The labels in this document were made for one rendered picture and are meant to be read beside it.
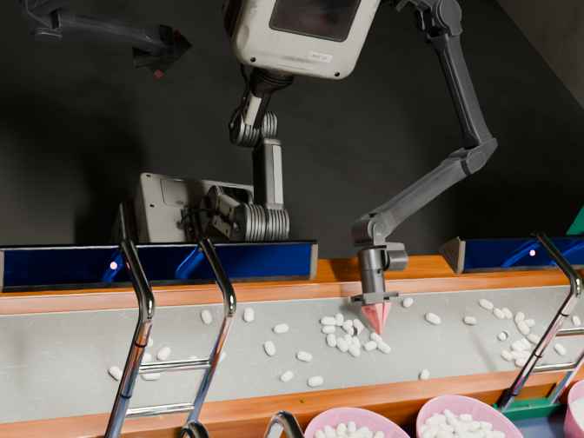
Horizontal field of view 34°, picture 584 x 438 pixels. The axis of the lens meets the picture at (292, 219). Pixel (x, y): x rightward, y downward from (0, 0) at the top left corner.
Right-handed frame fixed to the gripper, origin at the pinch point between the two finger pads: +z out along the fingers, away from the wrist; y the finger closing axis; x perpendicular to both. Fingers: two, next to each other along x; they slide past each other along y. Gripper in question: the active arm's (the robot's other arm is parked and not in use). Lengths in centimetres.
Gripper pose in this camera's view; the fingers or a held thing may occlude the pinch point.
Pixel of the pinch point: (379, 331)
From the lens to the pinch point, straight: 231.5
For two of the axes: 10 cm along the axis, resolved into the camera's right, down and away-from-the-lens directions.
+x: -4.5, 2.0, 8.7
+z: 1.2, 9.8, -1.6
